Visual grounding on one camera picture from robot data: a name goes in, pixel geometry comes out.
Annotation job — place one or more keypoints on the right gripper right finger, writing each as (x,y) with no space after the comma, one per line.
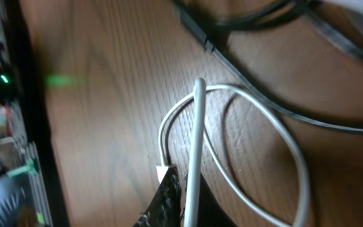
(210,213)

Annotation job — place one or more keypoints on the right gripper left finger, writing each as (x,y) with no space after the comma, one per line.
(165,207)

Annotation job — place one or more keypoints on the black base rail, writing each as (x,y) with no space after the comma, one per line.
(30,189)

